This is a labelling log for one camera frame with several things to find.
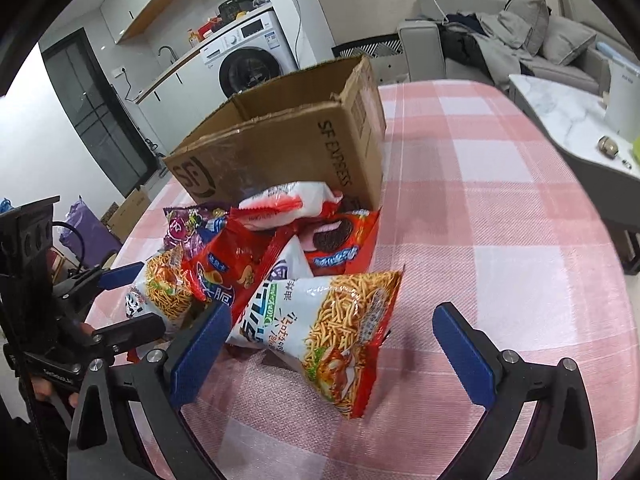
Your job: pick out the small metal container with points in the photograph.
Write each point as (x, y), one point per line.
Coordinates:
(607, 146)

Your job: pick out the red cookie packet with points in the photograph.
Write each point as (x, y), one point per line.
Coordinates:
(345, 245)

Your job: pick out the pink checked tablecloth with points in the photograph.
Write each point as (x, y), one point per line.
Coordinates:
(500, 210)

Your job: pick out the large noodle snack packet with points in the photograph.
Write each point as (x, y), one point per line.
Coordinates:
(340, 330)

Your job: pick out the black basket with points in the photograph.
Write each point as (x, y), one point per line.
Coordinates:
(232, 7)

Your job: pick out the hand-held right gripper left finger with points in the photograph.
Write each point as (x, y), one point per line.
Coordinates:
(200, 355)

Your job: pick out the dark glass door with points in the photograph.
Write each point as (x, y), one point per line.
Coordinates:
(90, 110)

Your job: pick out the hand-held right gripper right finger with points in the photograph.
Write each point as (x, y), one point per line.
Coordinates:
(465, 355)

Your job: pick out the green cup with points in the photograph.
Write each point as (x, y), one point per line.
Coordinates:
(636, 154)

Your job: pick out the person's left hand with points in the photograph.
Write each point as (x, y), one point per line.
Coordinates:
(45, 391)

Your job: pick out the white washing machine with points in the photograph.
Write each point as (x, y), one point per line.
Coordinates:
(250, 60)

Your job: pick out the grey sofa cushion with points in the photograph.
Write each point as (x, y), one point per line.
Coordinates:
(567, 40)
(527, 17)

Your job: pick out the yellow bottle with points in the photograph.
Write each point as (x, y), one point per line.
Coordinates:
(192, 39)

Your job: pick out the black patterned pet fence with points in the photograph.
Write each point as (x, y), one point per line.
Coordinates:
(365, 47)

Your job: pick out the purple snack packet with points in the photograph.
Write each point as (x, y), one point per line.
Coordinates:
(187, 227)

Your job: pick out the grey sofa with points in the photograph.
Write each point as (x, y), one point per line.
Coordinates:
(425, 35)

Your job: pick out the red box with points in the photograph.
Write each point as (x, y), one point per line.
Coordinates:
(207, 29)

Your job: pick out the red chips packet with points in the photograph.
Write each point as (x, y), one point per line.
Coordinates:
(235, 260)

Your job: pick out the small noodle snack packet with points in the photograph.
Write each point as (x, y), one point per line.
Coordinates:
(160, 285)

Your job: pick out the marble coffee table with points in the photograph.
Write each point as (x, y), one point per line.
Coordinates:
(550, 105)

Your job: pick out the kitchen counter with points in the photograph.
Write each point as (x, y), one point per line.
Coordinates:
(165, 75)

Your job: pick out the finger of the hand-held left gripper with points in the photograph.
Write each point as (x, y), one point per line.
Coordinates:
(130, 331)
(120, 275)

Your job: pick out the small cardboard box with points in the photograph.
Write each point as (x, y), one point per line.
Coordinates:
(127, 215)

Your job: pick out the white packet with purple logo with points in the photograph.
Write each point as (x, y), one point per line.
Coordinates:
(292, 265)

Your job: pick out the purple bag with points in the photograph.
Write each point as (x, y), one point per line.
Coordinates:
(85, 220)

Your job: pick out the kitchen faucet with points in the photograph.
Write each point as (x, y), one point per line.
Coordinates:
(167, 51)

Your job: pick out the white and red snack packet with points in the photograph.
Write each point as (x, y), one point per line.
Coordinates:
(295, 200)

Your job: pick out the person's left forearm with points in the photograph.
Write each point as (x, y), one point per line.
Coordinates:
(20, 440)

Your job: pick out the grey jacket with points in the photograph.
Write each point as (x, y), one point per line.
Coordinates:
(495, 50)

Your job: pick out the brown cardboard box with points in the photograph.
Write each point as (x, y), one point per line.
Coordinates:
(280, 150)

